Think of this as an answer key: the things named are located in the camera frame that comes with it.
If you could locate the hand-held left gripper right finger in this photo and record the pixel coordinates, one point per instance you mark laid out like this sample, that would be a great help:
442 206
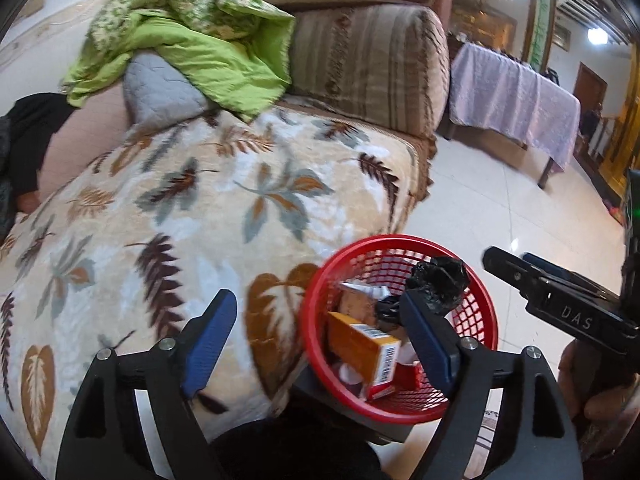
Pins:
430 345

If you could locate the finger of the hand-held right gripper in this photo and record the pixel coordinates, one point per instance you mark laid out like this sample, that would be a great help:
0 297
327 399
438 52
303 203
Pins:
515 272
565 277

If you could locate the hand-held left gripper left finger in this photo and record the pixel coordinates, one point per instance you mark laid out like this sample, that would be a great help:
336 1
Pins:
210 345

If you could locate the red printed carton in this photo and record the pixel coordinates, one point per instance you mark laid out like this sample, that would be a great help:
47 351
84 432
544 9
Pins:
395 385

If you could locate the red plastic basket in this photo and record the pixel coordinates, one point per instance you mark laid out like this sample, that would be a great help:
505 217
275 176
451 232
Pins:
470 310

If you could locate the black plastic bag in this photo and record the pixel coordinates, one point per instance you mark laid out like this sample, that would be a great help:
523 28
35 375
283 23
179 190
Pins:
440 280

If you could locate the orange box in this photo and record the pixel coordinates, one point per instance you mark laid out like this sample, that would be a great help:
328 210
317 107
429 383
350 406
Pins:
360 345

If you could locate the brown packet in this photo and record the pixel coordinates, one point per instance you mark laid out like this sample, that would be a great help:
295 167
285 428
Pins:
357 307

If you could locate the white plastic cap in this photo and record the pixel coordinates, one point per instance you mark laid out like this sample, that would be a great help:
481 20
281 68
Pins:
350 375

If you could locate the white long carton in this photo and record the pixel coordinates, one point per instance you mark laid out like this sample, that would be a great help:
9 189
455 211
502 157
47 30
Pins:
360 289

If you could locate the person's right hand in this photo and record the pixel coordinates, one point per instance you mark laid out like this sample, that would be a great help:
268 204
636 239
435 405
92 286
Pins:
595 420

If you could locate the golden wooden cabinet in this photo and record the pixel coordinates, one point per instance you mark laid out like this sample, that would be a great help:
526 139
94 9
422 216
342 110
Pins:
615 160

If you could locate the leaf print blanket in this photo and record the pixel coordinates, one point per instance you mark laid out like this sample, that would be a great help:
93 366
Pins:
150 210

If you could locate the lilac tablecloth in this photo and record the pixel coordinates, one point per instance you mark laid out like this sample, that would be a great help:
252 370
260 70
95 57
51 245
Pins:
510 90

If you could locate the brown wooden door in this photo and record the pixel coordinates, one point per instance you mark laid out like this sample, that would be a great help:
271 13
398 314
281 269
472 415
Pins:
590 85

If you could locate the pink quilted cushion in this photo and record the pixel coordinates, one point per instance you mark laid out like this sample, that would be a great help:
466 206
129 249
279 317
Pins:
85 145

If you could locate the green hanging scroll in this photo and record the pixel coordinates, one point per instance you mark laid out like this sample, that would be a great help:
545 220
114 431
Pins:
540 25

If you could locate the striped sofa cushion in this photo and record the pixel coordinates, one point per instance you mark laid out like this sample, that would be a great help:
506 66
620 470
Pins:
370 60

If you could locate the grey quilted pillow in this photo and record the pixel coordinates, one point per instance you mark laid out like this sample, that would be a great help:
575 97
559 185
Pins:
155 90

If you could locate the white air conditioner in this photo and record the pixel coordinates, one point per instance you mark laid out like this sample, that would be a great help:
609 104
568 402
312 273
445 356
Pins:
582 7

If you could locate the black cloth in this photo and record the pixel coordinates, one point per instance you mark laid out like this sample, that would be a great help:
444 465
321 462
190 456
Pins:
30 130

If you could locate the green patterned quilt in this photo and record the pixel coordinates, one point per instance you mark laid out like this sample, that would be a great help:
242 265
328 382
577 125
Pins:
210 55

